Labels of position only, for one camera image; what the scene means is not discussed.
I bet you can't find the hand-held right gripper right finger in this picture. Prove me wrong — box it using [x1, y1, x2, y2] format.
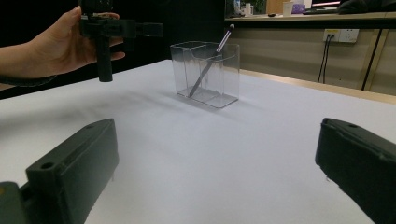
[315, 117, 396, 224]

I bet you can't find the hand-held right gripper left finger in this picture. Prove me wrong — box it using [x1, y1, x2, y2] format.
[19, 118, 120, 224]

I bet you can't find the black makeup brush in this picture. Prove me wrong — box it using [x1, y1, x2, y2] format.
[188, 23, 236, 98]

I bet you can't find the clear plastic organizer box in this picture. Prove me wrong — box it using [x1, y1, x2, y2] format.
[169, 40, 241, 109]

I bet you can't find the black curtain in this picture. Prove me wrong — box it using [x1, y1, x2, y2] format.
[0, 0, 226, 101]

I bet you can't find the wooden table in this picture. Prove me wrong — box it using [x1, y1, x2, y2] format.
[238, 68, 396, 105]

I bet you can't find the white cup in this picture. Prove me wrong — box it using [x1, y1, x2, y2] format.
[282, 1, 294, 18]

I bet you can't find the white table board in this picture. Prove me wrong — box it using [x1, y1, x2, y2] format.
[0, 59, 396, 224]

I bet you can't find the purple box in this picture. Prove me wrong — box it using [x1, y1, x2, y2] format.
[291, 3, 307, 15]

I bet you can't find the background wooden counter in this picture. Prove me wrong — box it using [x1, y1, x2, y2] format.
[223, 11, 396, 30]

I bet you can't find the dark cloth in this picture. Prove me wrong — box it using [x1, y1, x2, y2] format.
[336, 0, 396, 15]

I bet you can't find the dark keyboard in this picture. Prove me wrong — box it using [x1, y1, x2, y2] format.
[303, 7, 341, 16]

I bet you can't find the black power cable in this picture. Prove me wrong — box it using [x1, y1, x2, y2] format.
[317, 34, 330, 84]
[322, 35, 333, 84]

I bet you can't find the white wall outlet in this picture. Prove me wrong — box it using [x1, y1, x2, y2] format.
[322, 28, 361, 44]

